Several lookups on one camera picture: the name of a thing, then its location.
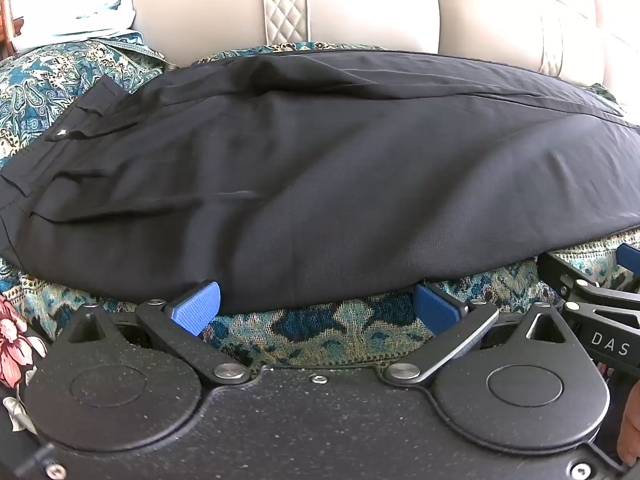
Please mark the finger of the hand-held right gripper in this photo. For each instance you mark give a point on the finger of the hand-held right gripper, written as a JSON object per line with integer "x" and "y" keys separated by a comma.
{"x": 570, "y": 280}
{"x": 630, "y": 256}

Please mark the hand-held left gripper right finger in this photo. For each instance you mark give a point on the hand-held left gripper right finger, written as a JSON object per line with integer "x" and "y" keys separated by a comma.
{"x": 434, "y": 307}

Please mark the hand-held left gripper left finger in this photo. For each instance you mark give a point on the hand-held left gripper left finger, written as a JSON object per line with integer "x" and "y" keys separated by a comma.
{"x": 197, "y": 305}

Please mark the black pants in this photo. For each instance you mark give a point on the black pants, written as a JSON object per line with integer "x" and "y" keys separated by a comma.
{"x": 320, "y": 160}

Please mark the person's right hand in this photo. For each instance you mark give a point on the person's right hand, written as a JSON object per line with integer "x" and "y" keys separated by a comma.
{"x": 631, "y": 425}

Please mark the teal patterned blanket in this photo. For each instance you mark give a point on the teal patterned blanket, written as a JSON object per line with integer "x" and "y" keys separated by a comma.
{"x": 50, "y": 75}

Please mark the beige leather headboard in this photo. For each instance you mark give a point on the beige leather headboard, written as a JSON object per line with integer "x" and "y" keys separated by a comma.
{"x": 200, "y": 10}

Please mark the light blue cloth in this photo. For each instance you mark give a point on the light blue cloth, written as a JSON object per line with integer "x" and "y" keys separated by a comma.
{"x": 75, "y": 15}

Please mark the wooden furniture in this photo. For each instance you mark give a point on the wooden furniture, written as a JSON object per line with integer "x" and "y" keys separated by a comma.
{"x": 7, "y": 5}

